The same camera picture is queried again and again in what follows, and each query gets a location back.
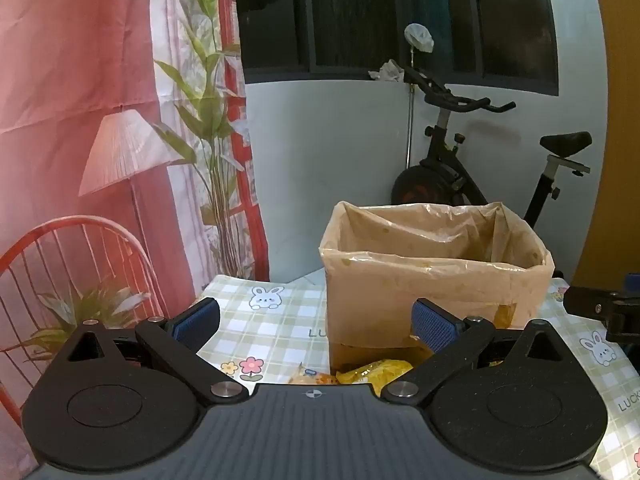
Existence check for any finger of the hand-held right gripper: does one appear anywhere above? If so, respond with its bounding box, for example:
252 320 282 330
563 285 623 319

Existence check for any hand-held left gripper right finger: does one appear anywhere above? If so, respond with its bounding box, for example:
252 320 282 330
382 297 583 406

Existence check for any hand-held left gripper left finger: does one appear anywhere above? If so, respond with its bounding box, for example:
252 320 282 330
50 297 251 406

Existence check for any yellow snack bag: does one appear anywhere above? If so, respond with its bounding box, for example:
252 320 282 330
336 359 416 395

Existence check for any brown cardboard box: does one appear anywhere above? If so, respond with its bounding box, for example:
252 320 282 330
320 201 555 377

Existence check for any orange biscuit packet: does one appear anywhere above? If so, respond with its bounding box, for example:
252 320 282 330
290 362 337 386

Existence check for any black exercise bike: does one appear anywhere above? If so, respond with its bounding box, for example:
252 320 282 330
390 62 593 241

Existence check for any metal pole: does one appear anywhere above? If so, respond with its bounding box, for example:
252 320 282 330
406 50 417 168

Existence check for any crumpled white cloth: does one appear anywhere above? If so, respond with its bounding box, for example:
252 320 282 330
369 59 405 83

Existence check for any printed pink backdrop cloth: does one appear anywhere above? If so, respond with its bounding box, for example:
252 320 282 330
0 0 271 480

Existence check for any white plastic bag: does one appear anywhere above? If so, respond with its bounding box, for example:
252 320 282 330
404 23 434 53

